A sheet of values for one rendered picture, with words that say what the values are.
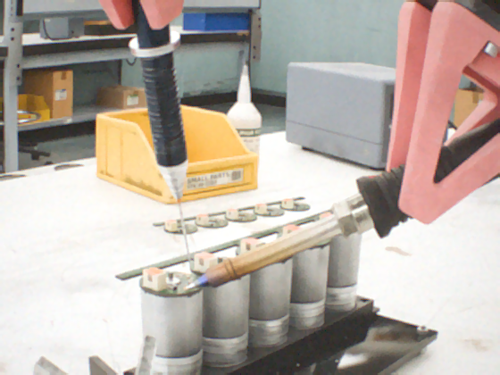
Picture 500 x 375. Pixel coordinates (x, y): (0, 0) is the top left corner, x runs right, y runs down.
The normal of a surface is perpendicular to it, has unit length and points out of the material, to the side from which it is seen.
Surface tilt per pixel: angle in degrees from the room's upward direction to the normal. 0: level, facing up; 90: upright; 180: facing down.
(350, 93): 90
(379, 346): 0
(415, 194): 98
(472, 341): 0
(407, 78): 86
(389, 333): 0
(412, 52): 86
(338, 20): 90
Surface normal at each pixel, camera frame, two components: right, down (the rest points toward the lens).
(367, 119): -0.81, 0.11
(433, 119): -0.11, 0.52
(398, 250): 0.04, -0.97
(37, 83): -0.62, 0.18
